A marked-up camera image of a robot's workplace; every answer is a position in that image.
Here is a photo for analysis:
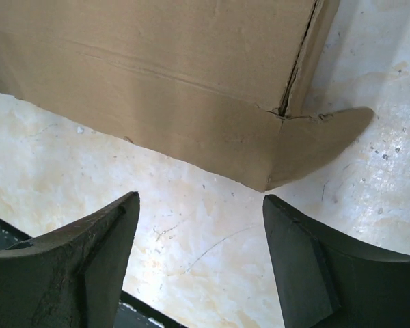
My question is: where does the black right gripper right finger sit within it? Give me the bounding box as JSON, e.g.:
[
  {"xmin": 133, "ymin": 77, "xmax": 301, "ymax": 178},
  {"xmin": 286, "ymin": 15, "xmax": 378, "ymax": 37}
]
[{"xmin": 262, "ymin": 195, "xmax": 410, "ymax": 327}]

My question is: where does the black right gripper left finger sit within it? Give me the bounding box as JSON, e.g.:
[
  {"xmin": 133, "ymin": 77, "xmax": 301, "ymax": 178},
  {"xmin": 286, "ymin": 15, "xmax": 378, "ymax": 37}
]
[{"xmin": 0, "ymin": 192, "xmax": 140, "ymax": 327}]

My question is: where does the brown cardboard box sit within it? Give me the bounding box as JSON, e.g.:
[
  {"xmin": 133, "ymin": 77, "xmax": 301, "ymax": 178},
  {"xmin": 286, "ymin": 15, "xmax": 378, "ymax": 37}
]
[{"xmin": 0, "ymin": 1, "xmax": 374, "ymax": 192}]

